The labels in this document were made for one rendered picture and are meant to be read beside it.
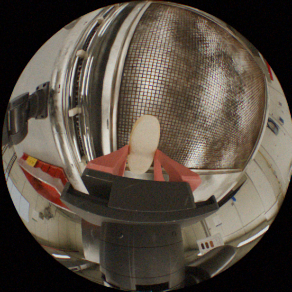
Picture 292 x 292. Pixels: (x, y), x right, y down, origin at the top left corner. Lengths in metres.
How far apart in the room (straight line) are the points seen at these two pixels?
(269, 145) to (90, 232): 3.95
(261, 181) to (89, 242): 3.59
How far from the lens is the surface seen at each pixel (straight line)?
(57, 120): 0.26
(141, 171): 0.15
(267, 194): 3.52
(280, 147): 3.65
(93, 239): 0.74
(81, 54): 0.24
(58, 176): 0.42
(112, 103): 0.16
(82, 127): 0.24
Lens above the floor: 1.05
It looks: 55 degrees down
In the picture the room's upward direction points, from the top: 162 degrees clockwise
